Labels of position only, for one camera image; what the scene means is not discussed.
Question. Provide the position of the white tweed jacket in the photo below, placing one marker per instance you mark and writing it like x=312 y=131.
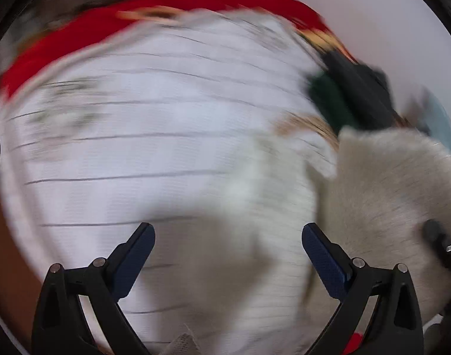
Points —
x=371 y=196

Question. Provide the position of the black leather jacket folded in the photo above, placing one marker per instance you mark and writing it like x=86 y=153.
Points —
x=365 y=91

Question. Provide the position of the red floral blanket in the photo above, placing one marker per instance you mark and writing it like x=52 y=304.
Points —
x=96 y=24

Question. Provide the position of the dark green folded garment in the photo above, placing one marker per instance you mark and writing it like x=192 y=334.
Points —
x=325 y=95

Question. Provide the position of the white floral quilted mat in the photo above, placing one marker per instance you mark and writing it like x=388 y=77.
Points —
x=144 y=127

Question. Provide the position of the blue-grey duvet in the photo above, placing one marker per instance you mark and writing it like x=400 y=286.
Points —
x=427 y=114

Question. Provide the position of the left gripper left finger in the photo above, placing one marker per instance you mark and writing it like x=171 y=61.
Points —
x=127 y=260

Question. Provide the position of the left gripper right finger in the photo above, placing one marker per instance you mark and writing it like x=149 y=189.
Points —
x=329 y=260

